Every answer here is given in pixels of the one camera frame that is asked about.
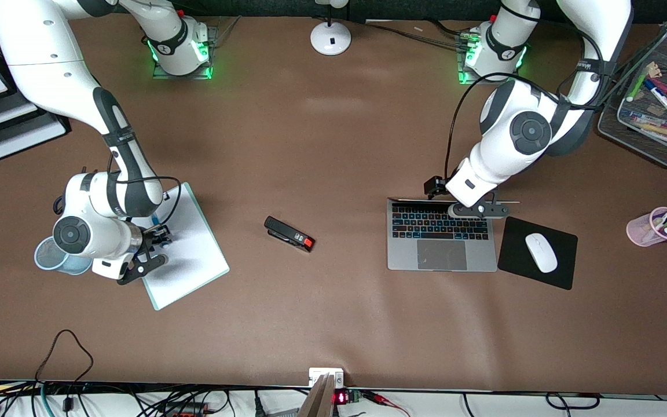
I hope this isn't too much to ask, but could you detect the silver laptop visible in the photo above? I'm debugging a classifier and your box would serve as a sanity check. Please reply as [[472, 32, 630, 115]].
[[387, 197, 521, 273]]

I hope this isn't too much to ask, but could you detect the green marker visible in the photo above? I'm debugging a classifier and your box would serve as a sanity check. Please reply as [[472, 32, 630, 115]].
[[627, 71, 651, 103]]

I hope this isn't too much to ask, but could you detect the teal clipboard with white paper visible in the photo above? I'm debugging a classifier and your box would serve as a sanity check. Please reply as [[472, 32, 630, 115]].
[[134, 182, 230, 312]]

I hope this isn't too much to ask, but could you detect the blue mesh pen cup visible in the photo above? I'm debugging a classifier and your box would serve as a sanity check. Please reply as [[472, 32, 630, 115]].
[[34, 236, 93, 276]]

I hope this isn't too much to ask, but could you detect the black mouse pad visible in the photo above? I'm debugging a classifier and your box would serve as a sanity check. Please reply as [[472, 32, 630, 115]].
[[497, 216, 578, 291]]

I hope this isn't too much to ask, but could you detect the white computer mouse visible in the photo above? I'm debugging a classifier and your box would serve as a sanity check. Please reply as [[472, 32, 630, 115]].
[[525, 233, 559, 274]]

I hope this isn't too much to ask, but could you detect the black red stapler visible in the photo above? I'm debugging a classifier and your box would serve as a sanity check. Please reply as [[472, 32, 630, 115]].
[[264, 215, 316, 253]]

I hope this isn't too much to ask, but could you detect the orange power strip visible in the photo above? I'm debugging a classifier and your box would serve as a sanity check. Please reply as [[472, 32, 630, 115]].
[[163, 402, 210, 417]]

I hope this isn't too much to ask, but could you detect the black stacked paper tray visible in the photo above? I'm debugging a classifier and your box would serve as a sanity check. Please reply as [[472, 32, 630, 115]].
[[0, 12, 72, 162]]

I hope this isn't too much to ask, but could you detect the white round stand base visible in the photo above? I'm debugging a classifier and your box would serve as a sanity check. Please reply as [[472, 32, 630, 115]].
[[310, 0, 352, 57]]

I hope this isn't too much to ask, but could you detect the small white box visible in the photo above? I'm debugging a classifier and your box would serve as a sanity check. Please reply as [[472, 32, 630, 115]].
[[309, 367, 345, 388]]

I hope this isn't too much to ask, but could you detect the pink mesh pen cup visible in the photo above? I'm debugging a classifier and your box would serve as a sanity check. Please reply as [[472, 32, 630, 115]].
[[626, 206, 667, 248]]

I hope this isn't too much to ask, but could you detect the black mesh desk organizer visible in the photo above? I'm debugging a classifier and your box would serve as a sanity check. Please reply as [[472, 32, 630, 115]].
[[597, 23, 667, 170]]

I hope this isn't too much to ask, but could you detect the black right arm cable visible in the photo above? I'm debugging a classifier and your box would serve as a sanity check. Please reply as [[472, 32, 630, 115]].
[[107, 152, 183, 230]]

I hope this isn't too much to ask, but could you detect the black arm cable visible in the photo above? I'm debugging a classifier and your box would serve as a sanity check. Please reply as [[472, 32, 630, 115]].
[[107, 152, 183, 230], [446, 6, 607, 181]]

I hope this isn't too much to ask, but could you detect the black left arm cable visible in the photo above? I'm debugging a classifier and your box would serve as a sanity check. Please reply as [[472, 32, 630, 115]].
[[446, 6, 607, 181]]

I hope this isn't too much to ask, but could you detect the black looped cable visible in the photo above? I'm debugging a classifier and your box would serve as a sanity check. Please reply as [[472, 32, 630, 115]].
[[34, 329, 94, 409]]

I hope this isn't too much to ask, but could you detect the black cable tangle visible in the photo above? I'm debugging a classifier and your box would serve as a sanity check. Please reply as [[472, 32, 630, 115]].
[[0, 379, 311, 417]]

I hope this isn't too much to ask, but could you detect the black cable bundle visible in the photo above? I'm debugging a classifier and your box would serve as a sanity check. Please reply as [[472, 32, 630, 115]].
[[364, 19, 474, 48]]

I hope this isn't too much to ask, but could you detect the red wire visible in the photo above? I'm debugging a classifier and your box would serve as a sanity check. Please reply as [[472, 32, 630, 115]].
[[362, 391, 411, 417]]

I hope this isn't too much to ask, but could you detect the wooden camera stand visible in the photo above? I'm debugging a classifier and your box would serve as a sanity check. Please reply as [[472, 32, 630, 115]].
[[298, 373, 338, 417]]

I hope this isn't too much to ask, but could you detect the black coiled cable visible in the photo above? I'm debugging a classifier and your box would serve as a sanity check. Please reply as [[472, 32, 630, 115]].
[[544, 392, 602, 411]]

